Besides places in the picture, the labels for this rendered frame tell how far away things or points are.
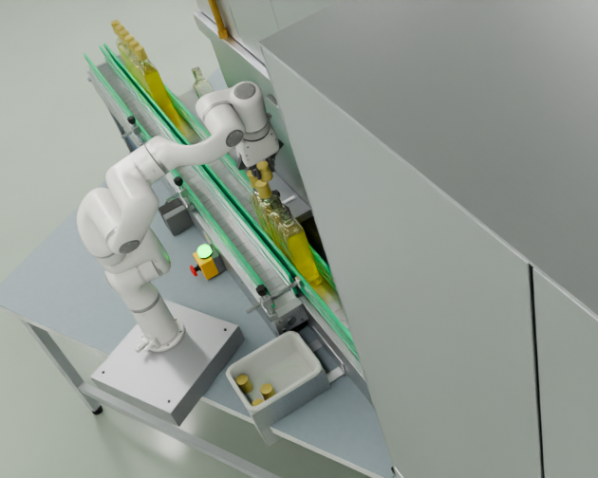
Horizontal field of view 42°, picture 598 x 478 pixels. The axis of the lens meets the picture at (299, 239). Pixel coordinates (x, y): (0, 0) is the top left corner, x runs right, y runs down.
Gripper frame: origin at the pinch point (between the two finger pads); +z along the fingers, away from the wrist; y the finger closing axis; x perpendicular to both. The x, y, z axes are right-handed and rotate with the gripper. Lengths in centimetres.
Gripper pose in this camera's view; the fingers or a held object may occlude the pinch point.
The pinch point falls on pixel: (263, 167)
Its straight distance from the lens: 203.7
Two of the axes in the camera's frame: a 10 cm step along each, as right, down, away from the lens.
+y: -8.4, 5.0, -2.1
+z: 1.1, 5.4, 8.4
